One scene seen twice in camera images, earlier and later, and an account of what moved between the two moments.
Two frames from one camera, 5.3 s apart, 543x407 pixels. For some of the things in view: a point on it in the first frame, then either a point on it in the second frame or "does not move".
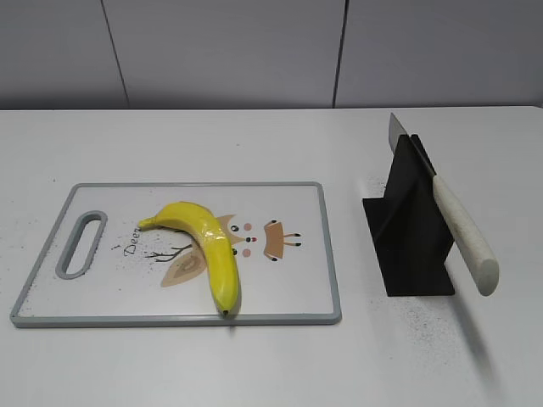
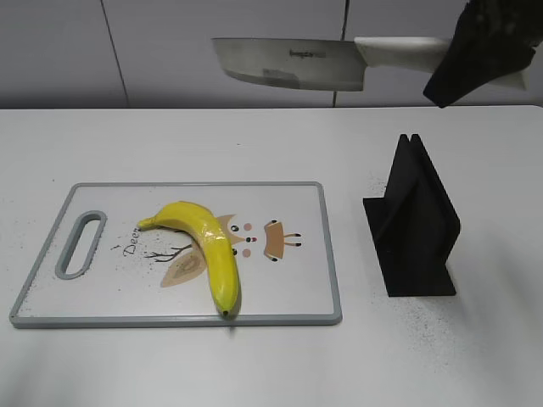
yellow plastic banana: [222, 267] does not move
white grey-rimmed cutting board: [277, 233] does not move
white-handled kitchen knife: [480, 260] → [332, 64]
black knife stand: [410, 231] does not move
